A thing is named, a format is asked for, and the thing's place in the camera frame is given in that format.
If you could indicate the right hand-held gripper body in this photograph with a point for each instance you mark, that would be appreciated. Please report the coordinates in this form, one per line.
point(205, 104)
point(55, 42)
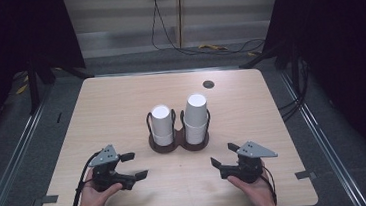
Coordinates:
point(252, 151)

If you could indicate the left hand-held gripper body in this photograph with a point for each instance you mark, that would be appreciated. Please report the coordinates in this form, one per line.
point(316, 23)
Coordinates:
point(104, 158)

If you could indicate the dark brown double cup holder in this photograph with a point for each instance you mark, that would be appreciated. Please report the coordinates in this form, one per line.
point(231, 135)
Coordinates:
point(178, 140)

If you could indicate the person's right hand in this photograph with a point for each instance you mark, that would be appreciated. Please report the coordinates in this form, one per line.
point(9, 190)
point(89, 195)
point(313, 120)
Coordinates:
point(257, 192)

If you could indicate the person's left hand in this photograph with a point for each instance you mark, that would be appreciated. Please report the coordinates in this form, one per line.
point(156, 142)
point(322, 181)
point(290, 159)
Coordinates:
point(94, 201)

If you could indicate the white paper cup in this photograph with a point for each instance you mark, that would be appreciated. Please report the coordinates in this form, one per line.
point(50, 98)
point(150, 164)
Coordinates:
point(161, 120)
point(195, 110)
point(163, 141)
point(195, 135)

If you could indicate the grey tape piece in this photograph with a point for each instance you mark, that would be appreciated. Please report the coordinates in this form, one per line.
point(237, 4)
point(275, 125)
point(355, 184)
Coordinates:
point(49, 199)
point(305, 174)

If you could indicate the round dark table grommet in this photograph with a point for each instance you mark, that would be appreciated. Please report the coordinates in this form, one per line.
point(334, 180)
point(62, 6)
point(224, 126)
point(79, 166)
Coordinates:
point(208, 84)

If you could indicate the small yellow floor tape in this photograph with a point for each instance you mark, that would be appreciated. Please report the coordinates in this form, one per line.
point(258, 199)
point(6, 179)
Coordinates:
point(252, 53)

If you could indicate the black metal stand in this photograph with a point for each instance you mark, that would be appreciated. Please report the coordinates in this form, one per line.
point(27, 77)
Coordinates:
point(295, 66)
point(33, 89)

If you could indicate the yellow floor tape strip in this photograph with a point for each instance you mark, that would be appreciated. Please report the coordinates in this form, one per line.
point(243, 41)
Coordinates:
point(213, 46)

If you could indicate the black curtain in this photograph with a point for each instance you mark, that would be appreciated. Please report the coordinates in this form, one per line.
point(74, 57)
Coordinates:
point(4, 35)
point(342, 35)

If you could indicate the silver floor rail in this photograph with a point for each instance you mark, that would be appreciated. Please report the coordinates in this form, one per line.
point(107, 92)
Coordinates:
point(11, 158)
point(320, 131)

